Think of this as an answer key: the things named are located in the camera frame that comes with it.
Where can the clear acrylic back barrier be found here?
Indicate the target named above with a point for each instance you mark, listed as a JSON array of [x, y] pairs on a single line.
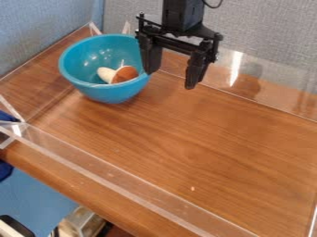
[[232, 92]]

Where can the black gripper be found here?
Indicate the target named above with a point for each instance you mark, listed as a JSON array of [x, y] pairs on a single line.
[[178, 30]]

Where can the clear acrylic barrier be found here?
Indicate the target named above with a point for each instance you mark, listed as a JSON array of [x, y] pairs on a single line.
[[108, 189], [232, 92]]

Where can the black white device corner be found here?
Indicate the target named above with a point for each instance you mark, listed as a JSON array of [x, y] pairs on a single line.
[[11, 228]]

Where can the metal frame under table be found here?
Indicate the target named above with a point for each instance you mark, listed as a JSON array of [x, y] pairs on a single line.
[[82, 223]]

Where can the clear acrylic front barrier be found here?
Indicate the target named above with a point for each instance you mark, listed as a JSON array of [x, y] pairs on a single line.
[[108, 189]]

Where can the brown and white toy mushroom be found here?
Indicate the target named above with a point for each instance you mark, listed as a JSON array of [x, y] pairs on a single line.
[[122, 74]]

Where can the blue plastic bowl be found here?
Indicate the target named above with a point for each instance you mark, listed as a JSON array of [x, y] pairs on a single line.
[[102, 66]]

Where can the blue cloth at edge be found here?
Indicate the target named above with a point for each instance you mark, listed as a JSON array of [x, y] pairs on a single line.
[[6, 167]]

